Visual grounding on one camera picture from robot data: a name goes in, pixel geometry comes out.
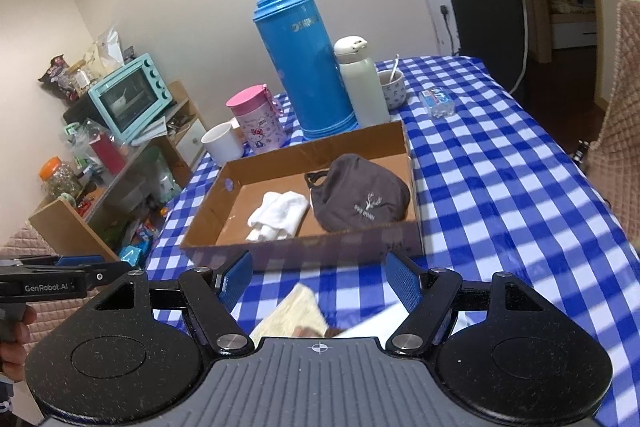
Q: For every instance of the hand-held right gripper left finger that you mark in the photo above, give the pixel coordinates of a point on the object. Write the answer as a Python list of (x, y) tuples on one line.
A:
[(234, 283)]

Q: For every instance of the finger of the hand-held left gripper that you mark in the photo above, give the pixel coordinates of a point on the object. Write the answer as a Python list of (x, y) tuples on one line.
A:
[(112, 276), (80, 260)]

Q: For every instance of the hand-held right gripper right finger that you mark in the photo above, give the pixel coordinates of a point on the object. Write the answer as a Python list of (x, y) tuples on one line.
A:
[(402, 283)]

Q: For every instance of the brown cardboard box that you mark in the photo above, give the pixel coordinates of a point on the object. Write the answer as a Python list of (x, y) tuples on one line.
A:
[(260, 187)]

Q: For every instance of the person's left hand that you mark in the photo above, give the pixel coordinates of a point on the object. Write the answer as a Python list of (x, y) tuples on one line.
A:
[(15, 359)]

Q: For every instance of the wooden shelf unit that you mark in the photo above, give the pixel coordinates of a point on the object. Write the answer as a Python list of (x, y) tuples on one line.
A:
[(70, 222)]

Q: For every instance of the pink quilted sofa cover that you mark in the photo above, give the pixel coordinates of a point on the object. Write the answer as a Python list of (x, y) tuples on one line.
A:
[(25, 242)]

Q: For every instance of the cream towel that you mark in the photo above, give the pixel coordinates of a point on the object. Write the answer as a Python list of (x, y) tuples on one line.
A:
[(292, 312)]

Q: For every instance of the white folded cloth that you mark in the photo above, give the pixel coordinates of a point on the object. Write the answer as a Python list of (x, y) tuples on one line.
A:
[(277, 214)]

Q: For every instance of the orange lid jar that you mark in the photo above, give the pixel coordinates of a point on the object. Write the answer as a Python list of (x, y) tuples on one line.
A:
[(59, 179)]

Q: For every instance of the grey cloth face mask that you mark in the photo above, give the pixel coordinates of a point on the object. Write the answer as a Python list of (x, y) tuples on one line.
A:
[(360, 192)]

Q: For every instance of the red container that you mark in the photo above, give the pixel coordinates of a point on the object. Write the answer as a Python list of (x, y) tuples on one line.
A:
[(107, 154)]

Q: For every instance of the blue white checked tablecloth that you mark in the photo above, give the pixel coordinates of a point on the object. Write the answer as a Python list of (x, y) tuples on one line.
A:
[(500, 187)]

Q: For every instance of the white mug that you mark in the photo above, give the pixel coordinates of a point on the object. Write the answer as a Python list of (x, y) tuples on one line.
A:
[(222, 144)]

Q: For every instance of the pink cartoon cup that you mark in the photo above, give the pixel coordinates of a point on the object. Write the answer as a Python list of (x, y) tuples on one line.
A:
[(257, 122)]

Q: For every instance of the teal mini oven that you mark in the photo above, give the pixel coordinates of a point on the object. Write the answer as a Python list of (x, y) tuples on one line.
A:
[(130, 99)]

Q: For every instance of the blue tissue packet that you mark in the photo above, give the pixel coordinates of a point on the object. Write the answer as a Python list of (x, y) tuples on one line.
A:
[(437, 103)]

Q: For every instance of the dark snack bag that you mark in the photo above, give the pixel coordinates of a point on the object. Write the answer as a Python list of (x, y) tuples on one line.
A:
[(56, 74)]

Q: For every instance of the patterned ceramic cup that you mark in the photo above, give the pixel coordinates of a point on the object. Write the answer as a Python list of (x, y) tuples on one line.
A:
[(394, 94)]

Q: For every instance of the white insulated bottle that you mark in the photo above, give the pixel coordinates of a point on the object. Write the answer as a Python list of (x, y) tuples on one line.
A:
[(362, 87)]

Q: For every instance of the white plastic bag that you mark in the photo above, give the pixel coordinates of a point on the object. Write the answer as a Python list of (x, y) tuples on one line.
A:
[(105, 52)]

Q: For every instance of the metal spoon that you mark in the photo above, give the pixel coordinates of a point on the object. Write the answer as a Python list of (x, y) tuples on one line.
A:
[(394, 67)]

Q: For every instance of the blue thermos flask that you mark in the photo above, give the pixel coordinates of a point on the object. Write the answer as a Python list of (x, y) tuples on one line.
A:
[(300, 57)]

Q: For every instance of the chair with quilted cover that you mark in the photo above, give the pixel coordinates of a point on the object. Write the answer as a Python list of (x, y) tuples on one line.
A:
[(620, 132)]

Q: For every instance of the black fridge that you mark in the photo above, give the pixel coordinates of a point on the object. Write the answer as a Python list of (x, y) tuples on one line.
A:
[(480, 7)]

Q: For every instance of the bed with white frame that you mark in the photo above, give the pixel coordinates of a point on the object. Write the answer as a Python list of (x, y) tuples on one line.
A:
[(572, 24)]

